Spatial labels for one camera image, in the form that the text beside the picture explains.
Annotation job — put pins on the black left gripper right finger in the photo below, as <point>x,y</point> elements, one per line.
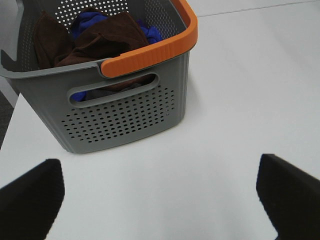
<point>290,198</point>

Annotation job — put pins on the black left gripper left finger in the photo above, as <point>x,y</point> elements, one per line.
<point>30,204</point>

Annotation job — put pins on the brown towel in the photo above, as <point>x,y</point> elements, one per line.
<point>108,38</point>
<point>52,42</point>

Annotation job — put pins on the blue towel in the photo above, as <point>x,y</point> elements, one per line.
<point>87,19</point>

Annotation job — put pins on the grey perforated laundry basket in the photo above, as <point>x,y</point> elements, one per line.
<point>109,102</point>

